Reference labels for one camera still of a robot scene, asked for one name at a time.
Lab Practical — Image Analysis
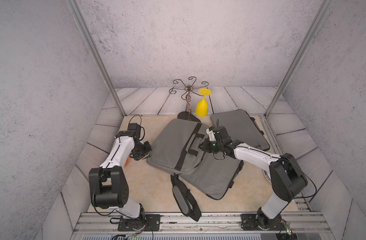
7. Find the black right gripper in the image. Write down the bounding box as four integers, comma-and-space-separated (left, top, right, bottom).
196, 138, 223, 155

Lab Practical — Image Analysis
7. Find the grey laptop bag with strap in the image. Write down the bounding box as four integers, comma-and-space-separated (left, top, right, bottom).
146, 118, 214, 222

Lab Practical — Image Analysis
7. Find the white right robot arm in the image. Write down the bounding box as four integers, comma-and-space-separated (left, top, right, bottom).
200, 126, 308, 230

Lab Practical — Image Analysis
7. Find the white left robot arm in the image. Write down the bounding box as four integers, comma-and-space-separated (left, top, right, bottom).
89, 136, 152, 220

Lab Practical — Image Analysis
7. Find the grey laptop sleeve at back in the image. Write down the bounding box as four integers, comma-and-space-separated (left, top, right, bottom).
211, 110, 271, 151

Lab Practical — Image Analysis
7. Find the grey flat laptop sleeve middle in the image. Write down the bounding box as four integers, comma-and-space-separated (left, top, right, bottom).
180, 154, 244, 200

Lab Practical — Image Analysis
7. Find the orange bowl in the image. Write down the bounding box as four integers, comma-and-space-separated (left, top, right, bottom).
124, 156, 130, 167

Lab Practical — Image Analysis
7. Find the yellow plastic goblet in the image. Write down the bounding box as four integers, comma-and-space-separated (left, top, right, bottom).
196, 88, 211, 117

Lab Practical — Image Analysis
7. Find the patterned plate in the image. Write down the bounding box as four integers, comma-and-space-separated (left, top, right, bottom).
263, 170, 272, 184

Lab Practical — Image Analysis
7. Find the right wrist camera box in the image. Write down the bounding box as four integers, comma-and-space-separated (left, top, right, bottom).
206, 127, 216, 142

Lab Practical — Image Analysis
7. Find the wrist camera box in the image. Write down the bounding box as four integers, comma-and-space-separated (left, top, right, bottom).
206, 127, 216, 142
127, 123, 142, 141

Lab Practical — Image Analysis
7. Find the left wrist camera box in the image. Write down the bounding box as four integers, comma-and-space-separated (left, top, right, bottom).
127, 123, 142, 141

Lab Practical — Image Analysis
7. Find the brown wire cup stand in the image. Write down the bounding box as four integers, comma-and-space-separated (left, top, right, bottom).
169, 76, 209, 123

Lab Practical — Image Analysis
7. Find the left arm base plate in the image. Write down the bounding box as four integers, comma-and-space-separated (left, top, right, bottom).
118, 214, 161, 232

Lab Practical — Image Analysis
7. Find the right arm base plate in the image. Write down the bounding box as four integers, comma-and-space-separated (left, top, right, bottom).
241, 214, 286, 231

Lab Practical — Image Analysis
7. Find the aluminium front rail frame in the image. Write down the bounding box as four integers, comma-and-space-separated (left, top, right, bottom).
69, 191, 337, 240

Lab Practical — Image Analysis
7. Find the left aluminium corner post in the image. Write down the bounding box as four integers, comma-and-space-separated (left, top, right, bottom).
66, 0, 127, 116

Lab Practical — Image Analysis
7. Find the aluminium corner post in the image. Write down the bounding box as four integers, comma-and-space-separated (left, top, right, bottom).
66, 0, 127, 116
264, 0, 334, 118

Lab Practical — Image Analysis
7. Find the right aluminium corner post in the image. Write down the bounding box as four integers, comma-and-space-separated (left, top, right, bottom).
264, 0, 334, 118

